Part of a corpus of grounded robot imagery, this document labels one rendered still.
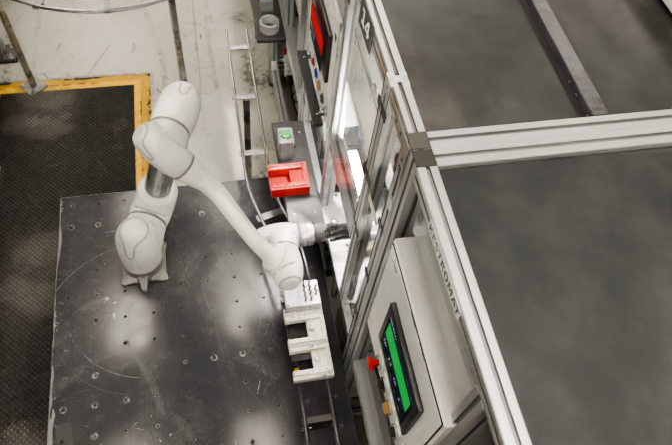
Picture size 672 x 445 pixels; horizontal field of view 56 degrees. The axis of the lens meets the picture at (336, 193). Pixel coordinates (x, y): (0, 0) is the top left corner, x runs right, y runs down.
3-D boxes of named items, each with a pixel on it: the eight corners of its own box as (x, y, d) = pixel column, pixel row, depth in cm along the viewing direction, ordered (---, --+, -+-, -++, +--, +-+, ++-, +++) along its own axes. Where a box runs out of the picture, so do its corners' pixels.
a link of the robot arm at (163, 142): (190, 173, 195) (202, 139, 203) (143, 139, 185) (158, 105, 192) (164, 184, 203) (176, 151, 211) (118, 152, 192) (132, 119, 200)
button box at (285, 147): (276, 145, 268) (276, 127, 258) (294, 144, 269) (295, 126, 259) (279, 160, 264) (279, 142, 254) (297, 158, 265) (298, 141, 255)
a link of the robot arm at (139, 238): (115, 271, 248) (103, 243, 230) (130, 232, 258) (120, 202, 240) (156, 278, 248) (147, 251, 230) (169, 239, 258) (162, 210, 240)
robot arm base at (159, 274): (121, 296, 249) (118, 290, 244) (121, 247, 260) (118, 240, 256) (169, 290, 252) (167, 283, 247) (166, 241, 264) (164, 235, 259)
